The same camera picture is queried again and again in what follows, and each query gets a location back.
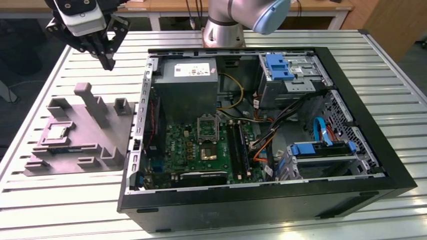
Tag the hard disk in blue carrier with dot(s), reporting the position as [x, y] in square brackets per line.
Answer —
[304, 150]

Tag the blue plastic drive bracket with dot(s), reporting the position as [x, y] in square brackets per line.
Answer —
[276, 67]

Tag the black graphics card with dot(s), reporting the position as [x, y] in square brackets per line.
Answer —
[202, 175]

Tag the silver CPU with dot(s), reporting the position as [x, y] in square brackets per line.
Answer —
[58, 132]

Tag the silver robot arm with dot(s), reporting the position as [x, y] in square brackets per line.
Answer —
[222, 32]

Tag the dark RAM stick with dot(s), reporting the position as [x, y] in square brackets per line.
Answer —
[66, 150]

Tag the wooden cabinet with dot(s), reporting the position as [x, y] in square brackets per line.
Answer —
[393, 25]

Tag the wooden desk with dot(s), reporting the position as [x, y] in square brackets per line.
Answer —
[160, 6]

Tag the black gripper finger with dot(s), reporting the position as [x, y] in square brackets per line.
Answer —
[120, 27]
[57, 31]

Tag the metal disk bay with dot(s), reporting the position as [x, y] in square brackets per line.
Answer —
[361, 162]

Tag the CPU socket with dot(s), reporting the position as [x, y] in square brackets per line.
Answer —
[208, 153]

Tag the green motherboard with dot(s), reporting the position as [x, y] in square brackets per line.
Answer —
[176, 135]

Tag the grey power supply unit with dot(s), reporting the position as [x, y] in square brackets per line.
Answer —
[186, 95]

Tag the grey parts rack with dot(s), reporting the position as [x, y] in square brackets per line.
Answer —
[89, 140]

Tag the metal drive cage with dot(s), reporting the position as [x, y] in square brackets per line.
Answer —
[293, 86]

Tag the black PC case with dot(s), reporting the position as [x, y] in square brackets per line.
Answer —
[233, 210]

